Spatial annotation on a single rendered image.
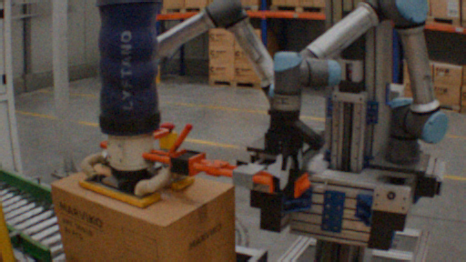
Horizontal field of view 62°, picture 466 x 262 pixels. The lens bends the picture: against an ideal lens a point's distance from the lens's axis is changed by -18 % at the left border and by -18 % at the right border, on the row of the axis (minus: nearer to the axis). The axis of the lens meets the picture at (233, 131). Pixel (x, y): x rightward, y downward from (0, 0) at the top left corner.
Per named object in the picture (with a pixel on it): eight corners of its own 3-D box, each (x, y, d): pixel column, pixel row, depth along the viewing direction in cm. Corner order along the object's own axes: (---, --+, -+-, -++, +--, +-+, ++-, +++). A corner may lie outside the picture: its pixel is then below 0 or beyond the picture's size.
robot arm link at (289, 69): (308, 54, 117) (279, 54, 115) (308, 95, 120) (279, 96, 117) (297, 51, 124) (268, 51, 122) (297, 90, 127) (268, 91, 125)
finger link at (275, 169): (267, 186, 126) (273, 153, 127) (286, 189, 123) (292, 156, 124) (261, 186, 123) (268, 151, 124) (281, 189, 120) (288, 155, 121)
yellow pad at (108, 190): (77, 186, 157) (75, 173, 156) (96, 178, 165) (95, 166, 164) (143, 208, 140) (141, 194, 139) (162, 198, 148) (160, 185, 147)
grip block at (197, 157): (167, 173, 143) (167, 155, 142) (187, 165, 152) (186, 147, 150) (189, 177, 139) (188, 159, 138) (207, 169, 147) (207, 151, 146)
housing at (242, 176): (231, 185, 133) (230, 170, 132) (243, 177, 139) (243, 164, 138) (252, 189, 130) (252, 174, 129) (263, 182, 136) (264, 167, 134)
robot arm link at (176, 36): (248, 13, 163) (136, 78, 169) (248, 13, 173) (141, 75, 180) (233, -13, 160) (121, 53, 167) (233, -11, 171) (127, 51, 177)
